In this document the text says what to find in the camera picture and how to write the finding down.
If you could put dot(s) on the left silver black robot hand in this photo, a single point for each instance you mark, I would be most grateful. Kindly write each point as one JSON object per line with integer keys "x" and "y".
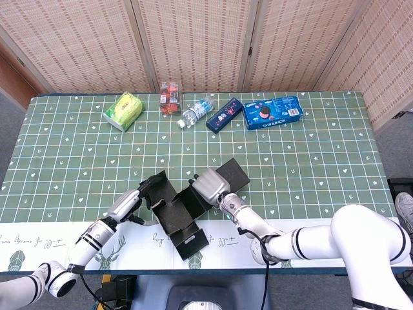
{"x": 124, "y": 206}

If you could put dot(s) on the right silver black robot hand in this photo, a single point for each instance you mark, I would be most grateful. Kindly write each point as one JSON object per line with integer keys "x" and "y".
{"x": 209, "y": 187}

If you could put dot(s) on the black paper box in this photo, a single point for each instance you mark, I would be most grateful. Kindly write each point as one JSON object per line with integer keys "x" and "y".
{"x": 177, "y": 216}

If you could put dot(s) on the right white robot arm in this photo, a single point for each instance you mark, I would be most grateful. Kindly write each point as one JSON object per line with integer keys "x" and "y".
{"x": 322, "y": 245}

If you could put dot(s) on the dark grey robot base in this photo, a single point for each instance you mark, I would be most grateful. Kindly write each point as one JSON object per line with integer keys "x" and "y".
{"x": 203, "y": 290}

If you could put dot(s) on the dark blue slim box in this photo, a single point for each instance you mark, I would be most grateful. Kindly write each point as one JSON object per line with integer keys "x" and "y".
{"x": 224, "y": 115}

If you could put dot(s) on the red snack package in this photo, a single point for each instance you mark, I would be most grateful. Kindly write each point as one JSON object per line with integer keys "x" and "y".
{"x": 171, "y": 100}

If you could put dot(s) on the blue Oreo cookie package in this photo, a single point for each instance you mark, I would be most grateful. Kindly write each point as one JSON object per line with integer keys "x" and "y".
{"x": 272, "y": 112}

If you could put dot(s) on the black plastic tray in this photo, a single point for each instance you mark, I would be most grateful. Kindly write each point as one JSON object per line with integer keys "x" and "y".
{"x": 398, "y": 184}

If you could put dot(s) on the clear plastic water bottle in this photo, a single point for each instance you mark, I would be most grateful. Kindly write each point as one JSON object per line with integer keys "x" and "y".
{"x": 195, "y": 113}

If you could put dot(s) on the black device under table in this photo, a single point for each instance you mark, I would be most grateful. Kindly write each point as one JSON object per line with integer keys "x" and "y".
{"x": 116, "y": 290}

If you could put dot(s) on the green tissue pack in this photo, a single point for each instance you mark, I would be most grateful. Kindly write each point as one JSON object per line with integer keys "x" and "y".
{"x": 124, "y": 109}

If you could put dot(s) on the green grid tablecloth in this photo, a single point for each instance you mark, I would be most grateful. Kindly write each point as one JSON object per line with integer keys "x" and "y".
{"x": 322, "y": 155}

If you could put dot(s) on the bamboo folding screen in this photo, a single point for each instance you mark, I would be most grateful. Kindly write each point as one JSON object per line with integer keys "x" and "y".
{"x": 193, "y": 38}

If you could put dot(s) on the brown wooden door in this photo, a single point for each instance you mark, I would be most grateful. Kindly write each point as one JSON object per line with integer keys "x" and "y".
{"x": 14, "y": 80}

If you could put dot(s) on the white sneaker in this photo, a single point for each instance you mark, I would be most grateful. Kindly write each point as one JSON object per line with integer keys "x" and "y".
{"x": 406, "y": 210}

